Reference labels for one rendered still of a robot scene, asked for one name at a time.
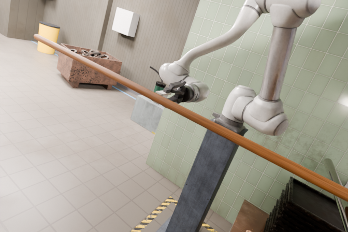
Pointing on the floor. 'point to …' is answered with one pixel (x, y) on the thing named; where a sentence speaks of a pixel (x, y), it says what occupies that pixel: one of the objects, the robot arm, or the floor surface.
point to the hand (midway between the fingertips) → (162, 97)
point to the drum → (44, 28)
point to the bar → (342, 206)
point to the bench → (249, 219)
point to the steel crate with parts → (70, 65)
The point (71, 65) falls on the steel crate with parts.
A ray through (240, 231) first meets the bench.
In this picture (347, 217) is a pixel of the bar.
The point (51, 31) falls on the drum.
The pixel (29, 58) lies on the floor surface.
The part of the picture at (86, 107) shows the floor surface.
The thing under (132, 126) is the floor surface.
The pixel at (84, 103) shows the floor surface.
